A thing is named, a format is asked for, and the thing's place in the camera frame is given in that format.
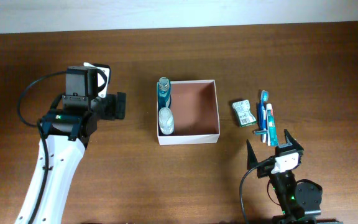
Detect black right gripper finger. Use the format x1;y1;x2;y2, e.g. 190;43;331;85
284;129;303;151
246;140;258;170

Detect green white soap packet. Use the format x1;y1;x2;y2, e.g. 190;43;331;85
232;100;257;127

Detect clear gel bottle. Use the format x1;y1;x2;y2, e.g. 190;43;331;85
158;107;174;135

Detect blue mouthwash bottle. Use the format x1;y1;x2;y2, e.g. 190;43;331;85
157;77;171;110

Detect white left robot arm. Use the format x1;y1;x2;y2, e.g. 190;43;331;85
16;62;126;223

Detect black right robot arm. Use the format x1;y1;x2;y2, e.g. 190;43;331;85
239;129;338;224

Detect green white toothpaste tube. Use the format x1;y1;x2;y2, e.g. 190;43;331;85
266;103;278;146

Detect blue razor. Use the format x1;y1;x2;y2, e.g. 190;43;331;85
254;103;264;135

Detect blue white toothbrush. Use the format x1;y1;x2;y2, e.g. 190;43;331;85
260;90;269;143

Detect pink open box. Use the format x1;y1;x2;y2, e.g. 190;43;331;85
157;80;221;146

